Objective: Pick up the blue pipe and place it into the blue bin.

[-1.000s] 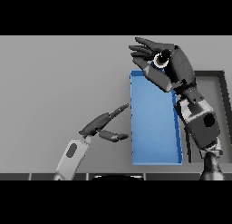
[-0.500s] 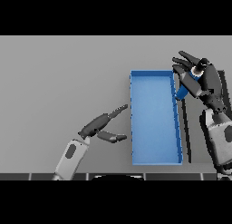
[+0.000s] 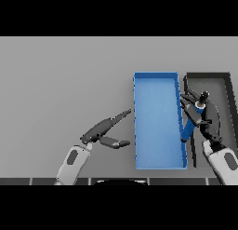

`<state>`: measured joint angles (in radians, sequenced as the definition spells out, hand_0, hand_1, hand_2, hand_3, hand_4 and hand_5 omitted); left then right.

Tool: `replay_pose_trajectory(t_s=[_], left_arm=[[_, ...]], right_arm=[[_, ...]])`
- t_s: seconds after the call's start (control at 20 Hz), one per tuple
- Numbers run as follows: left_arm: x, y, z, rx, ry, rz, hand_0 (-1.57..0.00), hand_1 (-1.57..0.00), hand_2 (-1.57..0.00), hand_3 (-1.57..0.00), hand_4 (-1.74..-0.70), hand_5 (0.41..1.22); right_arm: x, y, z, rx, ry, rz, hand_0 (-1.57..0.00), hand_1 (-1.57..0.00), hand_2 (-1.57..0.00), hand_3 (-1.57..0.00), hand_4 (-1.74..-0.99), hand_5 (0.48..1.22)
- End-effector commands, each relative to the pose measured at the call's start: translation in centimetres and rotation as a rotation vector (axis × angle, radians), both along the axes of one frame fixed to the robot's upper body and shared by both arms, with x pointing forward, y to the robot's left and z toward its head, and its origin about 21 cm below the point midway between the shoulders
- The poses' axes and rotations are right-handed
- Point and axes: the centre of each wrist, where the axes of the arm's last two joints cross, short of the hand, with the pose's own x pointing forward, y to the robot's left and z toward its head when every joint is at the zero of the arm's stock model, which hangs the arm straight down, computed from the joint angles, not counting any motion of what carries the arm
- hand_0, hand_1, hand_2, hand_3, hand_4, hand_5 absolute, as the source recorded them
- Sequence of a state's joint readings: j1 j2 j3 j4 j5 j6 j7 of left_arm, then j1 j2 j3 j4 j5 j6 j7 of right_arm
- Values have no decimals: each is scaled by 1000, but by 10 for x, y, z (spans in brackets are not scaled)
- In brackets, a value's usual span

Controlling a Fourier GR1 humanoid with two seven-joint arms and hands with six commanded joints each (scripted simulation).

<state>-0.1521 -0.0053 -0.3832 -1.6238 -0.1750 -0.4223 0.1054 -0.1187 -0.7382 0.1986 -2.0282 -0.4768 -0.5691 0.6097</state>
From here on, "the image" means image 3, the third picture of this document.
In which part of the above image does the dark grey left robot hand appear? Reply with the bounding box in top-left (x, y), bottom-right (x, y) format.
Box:
top-left (79, 108), bottom-right (132, 150)

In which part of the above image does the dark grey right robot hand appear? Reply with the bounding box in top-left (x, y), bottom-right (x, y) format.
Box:
top-left (179, 88), bottom-right (227, 145)

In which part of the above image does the dark grey bin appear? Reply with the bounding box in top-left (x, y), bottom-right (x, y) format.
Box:
top-left (183, 72), bottom-right (238, 169)

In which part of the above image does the blue bin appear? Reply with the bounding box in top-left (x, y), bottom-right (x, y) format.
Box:
top-left (133, 71), bottom-right (189, 170)

